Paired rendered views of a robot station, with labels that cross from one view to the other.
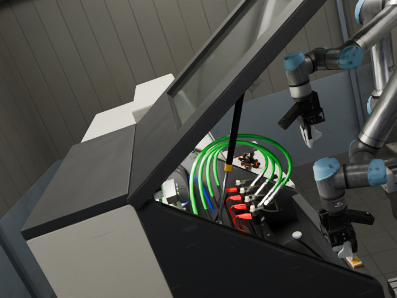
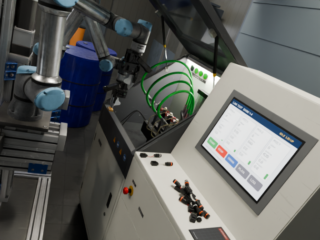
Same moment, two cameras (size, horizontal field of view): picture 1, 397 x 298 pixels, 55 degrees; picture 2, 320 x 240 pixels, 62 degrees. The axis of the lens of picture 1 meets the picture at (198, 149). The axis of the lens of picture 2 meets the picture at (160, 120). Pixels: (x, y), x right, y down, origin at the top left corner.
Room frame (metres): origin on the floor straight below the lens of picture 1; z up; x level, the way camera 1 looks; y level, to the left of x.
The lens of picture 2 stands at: (2.67, -0.94, 1.65)
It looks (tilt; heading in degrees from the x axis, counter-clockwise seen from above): 21 degrees down; 149
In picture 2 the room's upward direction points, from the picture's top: 20 degrees clockwise
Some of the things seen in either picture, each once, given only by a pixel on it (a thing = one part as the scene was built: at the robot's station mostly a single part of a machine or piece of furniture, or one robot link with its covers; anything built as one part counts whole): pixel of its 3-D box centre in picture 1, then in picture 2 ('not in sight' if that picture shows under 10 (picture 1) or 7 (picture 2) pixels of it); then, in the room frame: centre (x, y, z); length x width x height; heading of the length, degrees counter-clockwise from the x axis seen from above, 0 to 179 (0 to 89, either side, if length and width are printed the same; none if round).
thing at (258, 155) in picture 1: (253, 167); (182, 198); (1.93, -0.25, 0.96); 0.70 x 0.22 x 0.03; 1
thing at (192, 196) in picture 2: (249, 158); (190, 197); (1.97, -0.25, 1.01); 0.23 x 0.11 x 0.06; 1
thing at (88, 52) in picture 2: not in sight; (83, 80); (-1.03, -0.14, 0.47); 1.27 x 0.78 x 0.93; 165
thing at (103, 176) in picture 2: not in sight; (97, 186); (1.23, -0.37, 0.44); 0.65 x 0.02 x 0.68; 1
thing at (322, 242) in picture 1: (328, 245); (115, 135); (1.23, -0.35, 0.87); 0.62 x 0.04 x 0.16; 1
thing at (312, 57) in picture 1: (319, 60); (125, 27); (1.38, -0.52, 1.54); 0.11 x 0.11 x 0.08; 24
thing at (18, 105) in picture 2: not in sight; (26, 104); (1.42, -0.89, 1.09); 0.15 x 0.15 x 0.10
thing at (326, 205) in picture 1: (334, 200); (122, 76); (1.01, -0.34, 1.20); 0.08 x 0.08 x 0.05
